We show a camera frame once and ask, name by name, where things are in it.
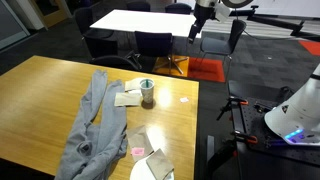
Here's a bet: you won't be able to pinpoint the black tripod stand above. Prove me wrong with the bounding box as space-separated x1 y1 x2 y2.
233 4 306 37

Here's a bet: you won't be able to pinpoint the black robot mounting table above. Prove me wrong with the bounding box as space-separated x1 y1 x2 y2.
229 95 320 180

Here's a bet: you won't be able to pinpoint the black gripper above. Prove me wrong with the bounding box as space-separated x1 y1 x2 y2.
187 3 215 45

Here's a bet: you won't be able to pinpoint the white meeting table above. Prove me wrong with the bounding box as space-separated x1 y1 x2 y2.
89 9 203 39

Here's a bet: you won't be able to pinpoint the black chair gray seat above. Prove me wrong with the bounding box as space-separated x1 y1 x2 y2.
198 18 248 80

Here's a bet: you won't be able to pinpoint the gray garment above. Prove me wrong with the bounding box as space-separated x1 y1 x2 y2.
54 69 129 180

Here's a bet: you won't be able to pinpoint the clear plastic cup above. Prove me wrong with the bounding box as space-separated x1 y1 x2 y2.
139 78 156 104

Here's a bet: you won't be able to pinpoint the orange black clamp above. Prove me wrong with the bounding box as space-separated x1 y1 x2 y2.
215 95 250 122
231 130 259 145

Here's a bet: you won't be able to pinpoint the black office chair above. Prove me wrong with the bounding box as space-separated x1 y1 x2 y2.
125 0 152 13
164 2 193 16
73 6 118 60
89 49 143 72

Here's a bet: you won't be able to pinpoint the black chair silver legs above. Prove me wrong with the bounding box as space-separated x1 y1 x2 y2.
134 30 190 76

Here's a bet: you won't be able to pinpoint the gray wrist camera box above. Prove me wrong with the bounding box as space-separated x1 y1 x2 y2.
214 2 232 24

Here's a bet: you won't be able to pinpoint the brown paper napkin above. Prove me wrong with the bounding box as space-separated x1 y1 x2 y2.
124 79 142 92
114 91 143 108
125 124 155 163
145 148 175 180

